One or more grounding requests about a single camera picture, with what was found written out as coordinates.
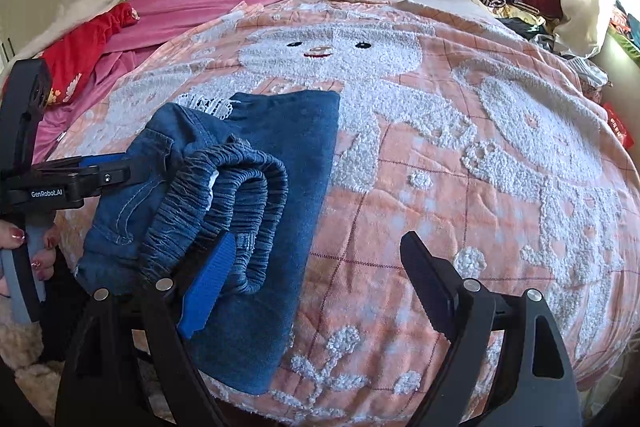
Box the pink and white printed blanket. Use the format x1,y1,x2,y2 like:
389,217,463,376
45,0,638,413

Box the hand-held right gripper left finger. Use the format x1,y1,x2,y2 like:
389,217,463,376
55,231,242,427

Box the person's left hand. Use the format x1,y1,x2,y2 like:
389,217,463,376
0,227,63,299

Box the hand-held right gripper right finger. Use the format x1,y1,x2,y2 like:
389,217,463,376
399,231,583,427

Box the blue denim pants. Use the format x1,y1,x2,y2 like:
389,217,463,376
74,89,342,397

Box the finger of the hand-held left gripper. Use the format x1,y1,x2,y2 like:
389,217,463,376
75,156,170,198
31,156,118,176

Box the red bag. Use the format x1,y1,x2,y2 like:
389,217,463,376
602,102,633,148

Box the red flowered garment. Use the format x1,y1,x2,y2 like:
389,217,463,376
41,2,140,106

